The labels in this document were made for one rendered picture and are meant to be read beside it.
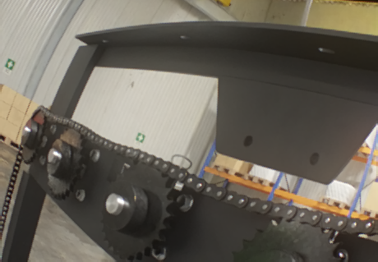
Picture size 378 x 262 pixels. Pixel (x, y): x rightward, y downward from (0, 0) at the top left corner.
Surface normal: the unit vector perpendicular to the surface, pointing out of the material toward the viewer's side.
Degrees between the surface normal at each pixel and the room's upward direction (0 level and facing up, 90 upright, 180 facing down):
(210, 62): 90
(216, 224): 90
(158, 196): 90
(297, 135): 90
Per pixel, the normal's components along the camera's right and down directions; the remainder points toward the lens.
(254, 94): -0.70, -0.39
